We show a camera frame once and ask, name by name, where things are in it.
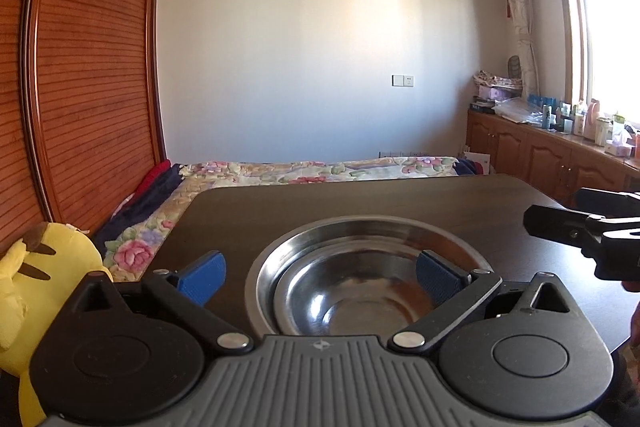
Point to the clear plastic bag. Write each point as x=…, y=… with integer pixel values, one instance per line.
x=519, y=111

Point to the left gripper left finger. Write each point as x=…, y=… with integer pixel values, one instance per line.
x=163, y=313

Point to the red cloth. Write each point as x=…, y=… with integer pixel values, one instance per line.
x=147, y=182

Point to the small steel bowl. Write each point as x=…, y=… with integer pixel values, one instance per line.
x=359, y=287

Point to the dark blue blanket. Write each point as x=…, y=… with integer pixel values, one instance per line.
x=127, y=217

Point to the wooden sideboard cabinet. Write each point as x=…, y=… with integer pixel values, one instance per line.
x=554, y=163

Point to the white wall switch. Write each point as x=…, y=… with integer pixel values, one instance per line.
x=402, y=81

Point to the large steel bowl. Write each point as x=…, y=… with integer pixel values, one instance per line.
x=264, y=274

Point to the yellow plush toy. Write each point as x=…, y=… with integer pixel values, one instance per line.
x=38, y=274

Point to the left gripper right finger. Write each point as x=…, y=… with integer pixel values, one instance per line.
x=461, y=297

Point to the white cardboard box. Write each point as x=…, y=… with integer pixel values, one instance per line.
x=480, y=162

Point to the pink floral bag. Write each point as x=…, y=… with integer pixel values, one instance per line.
x=497, y=88

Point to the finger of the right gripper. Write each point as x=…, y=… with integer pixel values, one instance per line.
x=563, y=226
x=607, y=203

